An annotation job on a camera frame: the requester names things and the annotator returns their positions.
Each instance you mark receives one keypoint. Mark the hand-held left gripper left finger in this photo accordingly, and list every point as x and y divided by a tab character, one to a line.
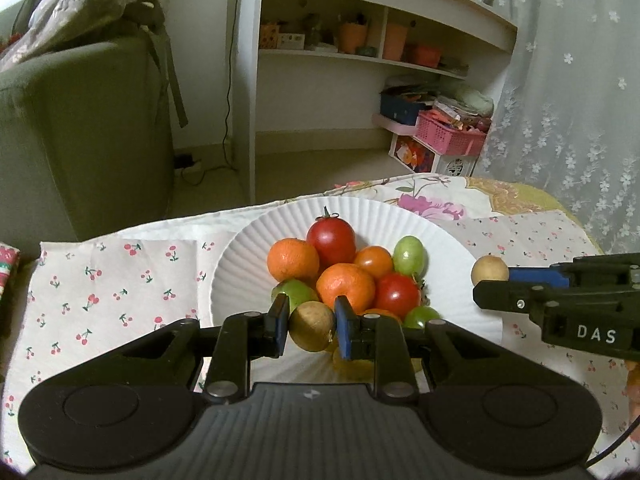
281	322

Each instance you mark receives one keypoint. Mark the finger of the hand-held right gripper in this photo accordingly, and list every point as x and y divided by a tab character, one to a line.
510	296
540	276

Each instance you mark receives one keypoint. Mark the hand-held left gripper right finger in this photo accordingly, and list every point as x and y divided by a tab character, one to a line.
345	327

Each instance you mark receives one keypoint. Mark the tan longan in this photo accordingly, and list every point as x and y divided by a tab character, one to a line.
312	326
489	269

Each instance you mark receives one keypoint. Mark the green cherry tomato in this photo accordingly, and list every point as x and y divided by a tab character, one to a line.
421	317
297	290
409	255

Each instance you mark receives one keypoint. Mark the orange mandarin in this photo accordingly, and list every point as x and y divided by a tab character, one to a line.
293	260
346	287

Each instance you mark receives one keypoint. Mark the yellow cherry tomato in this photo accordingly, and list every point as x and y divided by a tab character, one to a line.
357	367

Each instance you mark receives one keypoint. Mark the orange cherry tomato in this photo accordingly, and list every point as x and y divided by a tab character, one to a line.
387	315
374	262

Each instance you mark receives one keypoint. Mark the red cherry tomato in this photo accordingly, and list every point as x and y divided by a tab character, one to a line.
397	295
331	240

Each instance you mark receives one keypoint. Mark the white ribbed plate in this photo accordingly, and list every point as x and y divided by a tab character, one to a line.
240	270

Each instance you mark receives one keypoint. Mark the person's right hand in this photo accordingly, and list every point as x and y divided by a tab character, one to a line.
634	385

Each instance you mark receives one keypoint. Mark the pink floral blanket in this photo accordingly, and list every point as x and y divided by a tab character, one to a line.
430	205

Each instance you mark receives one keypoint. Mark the cherry print cloth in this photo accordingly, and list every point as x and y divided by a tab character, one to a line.
125	280

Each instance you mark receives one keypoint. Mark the pink basket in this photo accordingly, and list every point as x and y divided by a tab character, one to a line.
445	137

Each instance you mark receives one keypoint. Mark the white flower lace curtain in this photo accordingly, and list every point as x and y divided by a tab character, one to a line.
575	110

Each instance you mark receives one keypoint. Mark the orange printed box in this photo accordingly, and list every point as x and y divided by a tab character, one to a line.
412	152

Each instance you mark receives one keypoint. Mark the black power strip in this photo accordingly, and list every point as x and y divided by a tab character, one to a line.
186	161

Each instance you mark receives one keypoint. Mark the pile of packets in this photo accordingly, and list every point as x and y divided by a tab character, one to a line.
470	100

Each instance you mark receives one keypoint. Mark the blue basket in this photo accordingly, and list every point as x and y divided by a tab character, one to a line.
400	107

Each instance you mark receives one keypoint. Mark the white bookshelf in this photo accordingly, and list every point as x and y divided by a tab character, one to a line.
310	100

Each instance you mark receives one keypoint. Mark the small orange pot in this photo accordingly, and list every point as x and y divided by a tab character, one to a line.
425	55

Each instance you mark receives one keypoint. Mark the grey sofa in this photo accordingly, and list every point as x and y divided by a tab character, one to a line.
90	135

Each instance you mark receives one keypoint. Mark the striped patterned pillow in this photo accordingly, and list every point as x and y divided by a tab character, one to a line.
7	265

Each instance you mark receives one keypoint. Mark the small white box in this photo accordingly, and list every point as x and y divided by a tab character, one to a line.
291	40

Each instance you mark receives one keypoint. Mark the orange patterned box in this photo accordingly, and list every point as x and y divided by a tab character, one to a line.
269	35

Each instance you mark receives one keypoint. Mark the grey jacket on sofa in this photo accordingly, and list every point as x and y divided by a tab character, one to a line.
75	0

